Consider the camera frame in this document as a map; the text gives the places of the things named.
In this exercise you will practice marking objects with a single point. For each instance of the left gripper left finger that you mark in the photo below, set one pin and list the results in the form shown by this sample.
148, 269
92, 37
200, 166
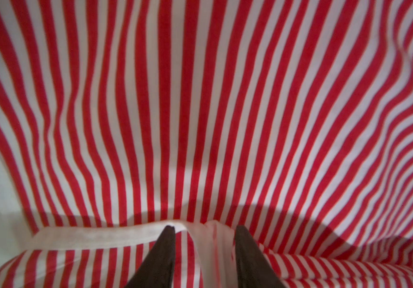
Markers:
157, 269

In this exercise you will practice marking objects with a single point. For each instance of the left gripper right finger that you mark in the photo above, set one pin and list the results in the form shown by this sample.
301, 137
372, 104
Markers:
253, 270

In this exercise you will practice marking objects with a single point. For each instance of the red white striped tank top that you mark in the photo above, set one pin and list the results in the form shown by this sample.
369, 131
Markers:
291, 118

